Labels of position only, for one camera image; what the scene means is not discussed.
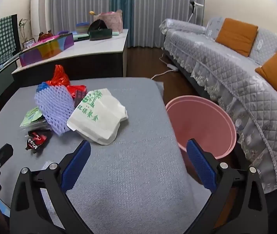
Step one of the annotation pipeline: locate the grey table cloth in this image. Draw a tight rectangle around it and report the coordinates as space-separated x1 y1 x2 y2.
0 77 213 234

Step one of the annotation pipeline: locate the black hat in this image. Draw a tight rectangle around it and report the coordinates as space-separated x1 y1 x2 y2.
87 19 108 33

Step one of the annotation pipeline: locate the pale purple foam net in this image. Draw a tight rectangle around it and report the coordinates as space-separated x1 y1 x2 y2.
34 85 77 137

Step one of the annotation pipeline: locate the stack of plastic bowls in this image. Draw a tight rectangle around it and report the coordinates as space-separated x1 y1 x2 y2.
76 22 91 33

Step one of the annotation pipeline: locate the dark maroon packet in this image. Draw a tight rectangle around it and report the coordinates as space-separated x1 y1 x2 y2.
74 90 88 108

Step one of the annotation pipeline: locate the colourful rectangular box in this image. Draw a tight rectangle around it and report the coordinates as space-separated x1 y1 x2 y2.
19 34 75 67

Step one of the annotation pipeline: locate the pink lace basket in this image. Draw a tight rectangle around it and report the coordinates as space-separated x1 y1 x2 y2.
93 10 123 33

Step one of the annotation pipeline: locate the white standing air conditioner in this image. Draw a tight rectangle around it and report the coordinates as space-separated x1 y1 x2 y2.
30 0 52 36

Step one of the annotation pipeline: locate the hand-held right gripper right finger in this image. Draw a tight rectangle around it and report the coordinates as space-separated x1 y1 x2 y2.
185 138 268 234

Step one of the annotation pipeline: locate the dark green round tin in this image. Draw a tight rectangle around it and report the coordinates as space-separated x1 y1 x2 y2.
89 28 113 41

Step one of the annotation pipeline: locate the white power cable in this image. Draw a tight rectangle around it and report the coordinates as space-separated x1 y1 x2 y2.
151 53 178 80

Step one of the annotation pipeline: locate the white-topped dark coffee table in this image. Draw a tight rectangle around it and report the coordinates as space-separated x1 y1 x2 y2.
11 29 129 86

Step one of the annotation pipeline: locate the teal curtain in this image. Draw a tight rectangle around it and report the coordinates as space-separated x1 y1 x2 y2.
110 0 135 48

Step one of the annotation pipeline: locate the sofa with grey quilted cover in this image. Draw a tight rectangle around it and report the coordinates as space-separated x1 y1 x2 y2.
159 17 277 195

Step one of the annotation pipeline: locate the crumpled red plastic bag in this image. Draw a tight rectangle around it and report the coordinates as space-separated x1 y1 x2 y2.
67 85 87 98

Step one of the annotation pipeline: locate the green printed packet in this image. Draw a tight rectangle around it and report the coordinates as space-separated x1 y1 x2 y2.
20 107 47 128

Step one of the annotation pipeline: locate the small photo frame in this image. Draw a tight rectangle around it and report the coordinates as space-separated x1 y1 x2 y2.
21 38 36 49

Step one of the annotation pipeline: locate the grey curtain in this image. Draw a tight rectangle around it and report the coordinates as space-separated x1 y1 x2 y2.
132 0 205 49
48 0 112 33

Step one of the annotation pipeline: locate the pink plastic bucket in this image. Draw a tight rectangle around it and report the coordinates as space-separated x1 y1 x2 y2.
165 96 237 183

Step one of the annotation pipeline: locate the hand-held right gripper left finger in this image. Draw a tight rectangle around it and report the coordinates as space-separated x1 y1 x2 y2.
10 140 95 234

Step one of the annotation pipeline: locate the black television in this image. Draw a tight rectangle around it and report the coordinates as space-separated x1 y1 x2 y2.
0 14 22 78

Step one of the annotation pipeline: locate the white paper bag green print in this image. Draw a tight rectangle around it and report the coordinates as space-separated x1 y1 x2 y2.
67 88 129 145

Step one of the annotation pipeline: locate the potted bamboo plant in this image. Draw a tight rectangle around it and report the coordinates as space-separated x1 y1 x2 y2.
18 18 30 43

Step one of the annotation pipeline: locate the black red snack wrapper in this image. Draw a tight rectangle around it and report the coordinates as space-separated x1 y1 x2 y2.
26 130 52 153

